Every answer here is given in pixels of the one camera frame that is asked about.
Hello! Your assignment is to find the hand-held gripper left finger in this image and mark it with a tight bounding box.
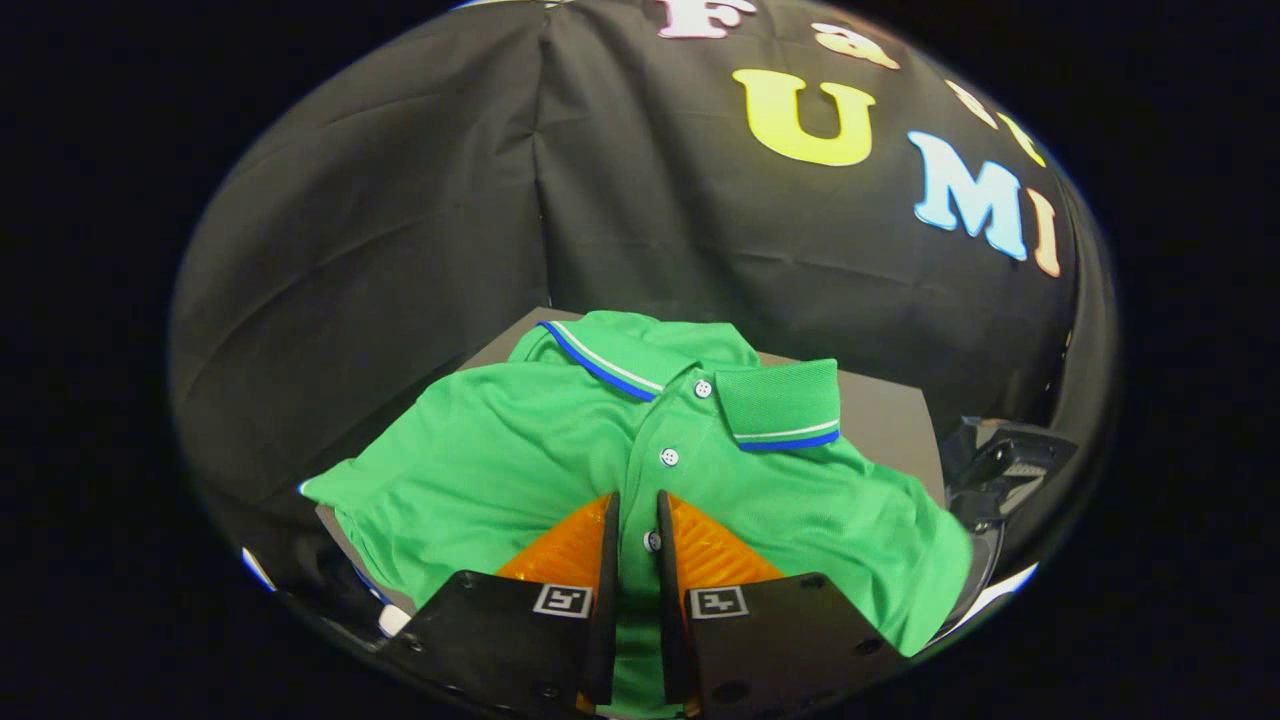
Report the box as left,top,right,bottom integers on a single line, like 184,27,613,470
385,490,622,717

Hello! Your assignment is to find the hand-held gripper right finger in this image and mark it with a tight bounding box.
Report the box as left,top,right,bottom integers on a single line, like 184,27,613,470
655,489,907,720

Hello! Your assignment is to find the green polo shirt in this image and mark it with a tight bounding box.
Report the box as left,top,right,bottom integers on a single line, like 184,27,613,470
299,309,974,717

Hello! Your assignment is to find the dark washing machine lid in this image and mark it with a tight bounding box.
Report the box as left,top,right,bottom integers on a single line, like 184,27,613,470
938,417,1080,529

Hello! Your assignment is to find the grey cabinet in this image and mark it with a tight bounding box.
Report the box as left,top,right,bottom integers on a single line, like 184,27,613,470
314,306,948,613

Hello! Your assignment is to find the white board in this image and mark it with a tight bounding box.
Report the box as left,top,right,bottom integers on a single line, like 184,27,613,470
932,562,1040,643

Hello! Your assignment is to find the black backdrop cloth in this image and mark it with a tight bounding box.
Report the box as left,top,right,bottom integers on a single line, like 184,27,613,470
167,0,1121,561

